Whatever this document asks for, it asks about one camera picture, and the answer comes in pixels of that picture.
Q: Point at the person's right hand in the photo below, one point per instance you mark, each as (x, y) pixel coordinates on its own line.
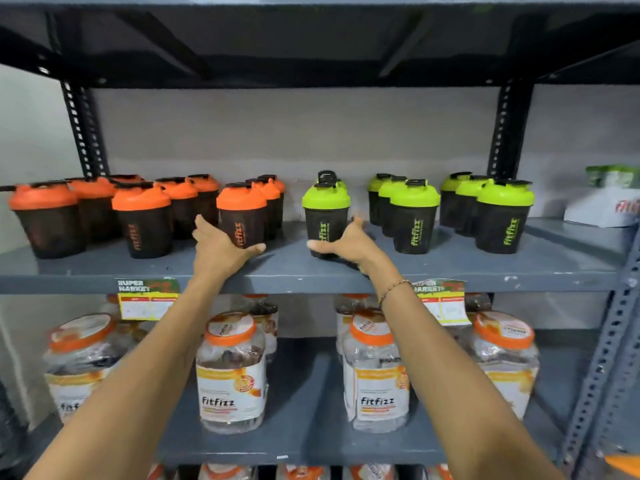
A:
(357, 247)

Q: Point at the row of clear orange-lid jars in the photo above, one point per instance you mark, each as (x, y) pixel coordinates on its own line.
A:
(300, 472)
(230, 379)

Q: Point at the row of green-lid shakers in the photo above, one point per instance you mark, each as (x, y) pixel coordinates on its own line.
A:
(415, 214)

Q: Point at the grey metal shelving rack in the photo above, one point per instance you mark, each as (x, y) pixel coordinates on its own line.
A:
(450, 267)

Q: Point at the green packets bundle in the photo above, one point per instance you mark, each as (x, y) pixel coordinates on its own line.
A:
(612, 175)

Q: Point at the orange-lid black shaker bottle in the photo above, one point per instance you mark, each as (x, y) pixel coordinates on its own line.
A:
(241, 209)

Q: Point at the person's right thumb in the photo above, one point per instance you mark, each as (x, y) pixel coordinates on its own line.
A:
(322, 247)

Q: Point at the green-lid black shaker bottle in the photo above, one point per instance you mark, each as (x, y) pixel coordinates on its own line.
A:
(326, 212)

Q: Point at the orange plastic object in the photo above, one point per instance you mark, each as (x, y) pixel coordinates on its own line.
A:
(625, 464)

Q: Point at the person's left forearm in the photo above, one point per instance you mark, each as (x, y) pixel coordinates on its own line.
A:
(135, 374)

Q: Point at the row of orange-lid shakers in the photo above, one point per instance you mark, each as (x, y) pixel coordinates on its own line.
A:
(145, 219)

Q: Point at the grey perforated metal rack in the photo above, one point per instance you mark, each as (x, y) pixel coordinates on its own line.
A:
(600, 354)

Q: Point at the person's right forearm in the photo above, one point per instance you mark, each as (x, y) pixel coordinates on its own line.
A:
(450, 389)

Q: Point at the person's left thumb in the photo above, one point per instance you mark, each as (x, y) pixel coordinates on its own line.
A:
(255, 249)

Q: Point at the person's left hand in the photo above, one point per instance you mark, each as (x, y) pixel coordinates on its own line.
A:
(215, 257)

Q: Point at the paper shelf price label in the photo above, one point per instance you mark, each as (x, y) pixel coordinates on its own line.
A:
(147, 302)
(445, 304)

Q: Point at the white cardboard box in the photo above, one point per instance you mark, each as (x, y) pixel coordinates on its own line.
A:
(595, 209)

